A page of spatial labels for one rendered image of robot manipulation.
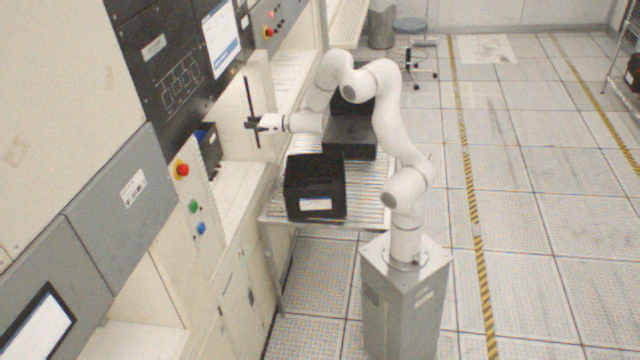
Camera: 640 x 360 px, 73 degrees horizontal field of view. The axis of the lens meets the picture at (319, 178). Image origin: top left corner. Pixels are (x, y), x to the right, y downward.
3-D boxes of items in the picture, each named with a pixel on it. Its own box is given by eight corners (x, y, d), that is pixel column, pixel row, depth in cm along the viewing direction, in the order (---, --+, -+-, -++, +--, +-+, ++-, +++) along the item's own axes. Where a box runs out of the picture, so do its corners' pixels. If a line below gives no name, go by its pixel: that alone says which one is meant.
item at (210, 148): (208, 190, 196) (189, 131, 176) (167, 188, 200) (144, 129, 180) (226, 159, 215) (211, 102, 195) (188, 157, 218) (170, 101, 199)
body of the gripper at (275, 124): (285, 137, 179) (259, 136, 181) (291, 124, 187) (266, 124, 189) (283, 121, 174) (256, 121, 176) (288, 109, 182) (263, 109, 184)
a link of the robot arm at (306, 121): (292, 107, 179) (288, 124, 175) (323, 107, 177) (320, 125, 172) (296, 120, 186) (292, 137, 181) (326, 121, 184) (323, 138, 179)
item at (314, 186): (286, 220, 197) (281, 191, 186) (290, 182, 219) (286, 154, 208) (347, 216, 195) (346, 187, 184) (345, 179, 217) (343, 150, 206)
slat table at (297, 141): (386, 329, 233) (389, 229, 187) (279, 317, 245) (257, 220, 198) (396, 180, 333) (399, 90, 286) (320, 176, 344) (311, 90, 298)
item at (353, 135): (376, 160, 227) (376, 139, 219) (321, 158, 232) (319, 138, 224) (379, 130, 250) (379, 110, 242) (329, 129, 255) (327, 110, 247)
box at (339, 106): (375, 120, 259) (375, 81, 243) (329, 118, 266) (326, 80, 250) (381, 98, 280) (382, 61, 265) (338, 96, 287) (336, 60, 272)
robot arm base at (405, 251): (438, 255, 173) (443, 222, 162) (403, 279, 165) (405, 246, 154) (405, 229, 186) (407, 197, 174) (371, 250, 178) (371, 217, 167)
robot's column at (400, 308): (438, 358, 218) (455, 257, 172) (397, 391, 207) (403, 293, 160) (400, 320, 237) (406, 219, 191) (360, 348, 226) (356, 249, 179)
